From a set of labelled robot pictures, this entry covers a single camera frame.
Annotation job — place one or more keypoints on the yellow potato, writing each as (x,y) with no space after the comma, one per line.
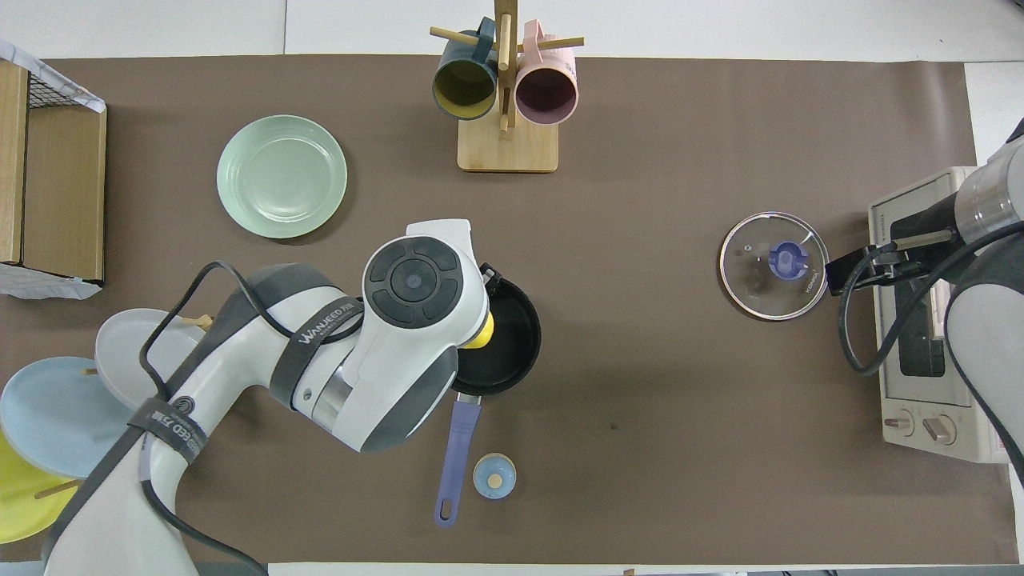
(484,332)

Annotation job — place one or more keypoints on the dark teal mug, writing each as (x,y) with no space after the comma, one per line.
(464,88)

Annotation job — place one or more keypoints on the grey plate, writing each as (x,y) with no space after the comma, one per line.
(120,360)

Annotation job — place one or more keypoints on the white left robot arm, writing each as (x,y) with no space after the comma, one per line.
(384,336)

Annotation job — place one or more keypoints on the wooden box with mesh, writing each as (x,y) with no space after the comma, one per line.
(64,176)

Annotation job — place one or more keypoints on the light blue plate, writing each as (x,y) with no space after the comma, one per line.
(56,416)

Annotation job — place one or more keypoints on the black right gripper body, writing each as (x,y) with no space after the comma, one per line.
(916,256)

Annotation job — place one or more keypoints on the glass lid with blue knob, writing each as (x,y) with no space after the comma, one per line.
(752,280)

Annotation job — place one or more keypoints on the pale green plate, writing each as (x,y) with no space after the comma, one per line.
(282,176)

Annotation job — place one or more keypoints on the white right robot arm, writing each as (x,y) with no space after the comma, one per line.
(992,240)

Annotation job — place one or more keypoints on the yellow plate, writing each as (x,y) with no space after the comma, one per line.
(20,500)

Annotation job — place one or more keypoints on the white grid-print cloth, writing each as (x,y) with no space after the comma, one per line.
(48,68)
(44,284)

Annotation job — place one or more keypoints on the wooden mug tree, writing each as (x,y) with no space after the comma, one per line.
(508,148)

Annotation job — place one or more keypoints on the brown paper table mat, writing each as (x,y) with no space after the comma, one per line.
(640,400)

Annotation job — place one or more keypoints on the wooden plate rack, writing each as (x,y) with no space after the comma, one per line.
(200,322)

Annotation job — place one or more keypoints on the beige toaster oven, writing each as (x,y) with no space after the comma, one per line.
(920,400)

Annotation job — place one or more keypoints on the pink ribbed mug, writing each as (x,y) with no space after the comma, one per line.
(546,92)

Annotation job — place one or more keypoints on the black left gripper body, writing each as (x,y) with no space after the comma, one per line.
(490,280)

